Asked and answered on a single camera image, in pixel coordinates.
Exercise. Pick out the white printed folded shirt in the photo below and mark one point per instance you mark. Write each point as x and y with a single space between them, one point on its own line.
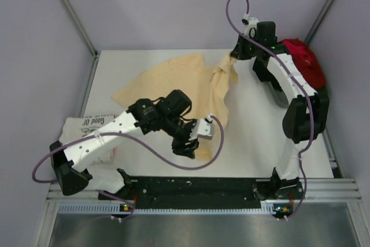
77 127

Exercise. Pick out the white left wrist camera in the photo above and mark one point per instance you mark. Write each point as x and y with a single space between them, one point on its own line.
203 128

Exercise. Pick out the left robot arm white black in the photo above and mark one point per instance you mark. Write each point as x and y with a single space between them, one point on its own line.
74 165

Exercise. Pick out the grey slotted cable duct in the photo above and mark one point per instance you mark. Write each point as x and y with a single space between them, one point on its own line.
90 208

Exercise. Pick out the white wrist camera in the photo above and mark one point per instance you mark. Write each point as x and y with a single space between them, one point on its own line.
203 128
250 24

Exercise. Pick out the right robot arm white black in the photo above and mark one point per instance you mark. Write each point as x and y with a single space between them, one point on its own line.
290 71

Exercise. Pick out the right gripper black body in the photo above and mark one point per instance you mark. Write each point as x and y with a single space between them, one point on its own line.
247 48

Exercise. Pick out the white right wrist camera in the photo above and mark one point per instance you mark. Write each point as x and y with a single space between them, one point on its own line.
250 24

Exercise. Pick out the cream yellow t shirt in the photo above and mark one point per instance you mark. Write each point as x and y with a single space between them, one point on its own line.
205 86

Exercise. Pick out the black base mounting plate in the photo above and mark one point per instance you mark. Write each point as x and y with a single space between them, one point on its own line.
156 192

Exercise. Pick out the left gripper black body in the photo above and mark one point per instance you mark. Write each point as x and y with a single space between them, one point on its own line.
181 132

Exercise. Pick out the red t shirt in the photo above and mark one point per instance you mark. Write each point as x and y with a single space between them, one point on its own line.
306 62

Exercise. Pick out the grey plastic tray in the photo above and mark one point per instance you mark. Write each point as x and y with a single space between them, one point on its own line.
278 95

